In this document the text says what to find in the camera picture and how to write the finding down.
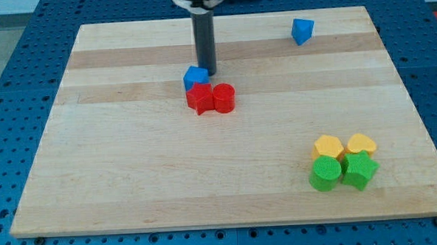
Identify blue triangle block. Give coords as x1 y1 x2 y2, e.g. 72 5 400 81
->
292 18 314 46

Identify red cylinder block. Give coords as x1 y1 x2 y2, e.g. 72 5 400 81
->
213 83 235 114

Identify red star block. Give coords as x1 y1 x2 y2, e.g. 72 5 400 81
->
185 82 215 115

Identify blue cube block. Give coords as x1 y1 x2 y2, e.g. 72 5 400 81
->
183 66 210 92

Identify wooden board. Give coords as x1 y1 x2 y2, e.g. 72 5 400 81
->
10 6 437 238

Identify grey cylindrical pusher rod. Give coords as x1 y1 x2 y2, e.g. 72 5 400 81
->
191 10 217 76

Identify yellow hexagon block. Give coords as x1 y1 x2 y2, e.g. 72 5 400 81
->
311 135 345 160

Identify green cylinder block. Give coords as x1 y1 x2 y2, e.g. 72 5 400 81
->
309 156 342 192

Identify yellow heart block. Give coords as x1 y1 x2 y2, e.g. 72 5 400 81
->
345 134 378 156

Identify green star block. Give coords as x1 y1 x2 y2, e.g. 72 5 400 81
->
342 151 380 191

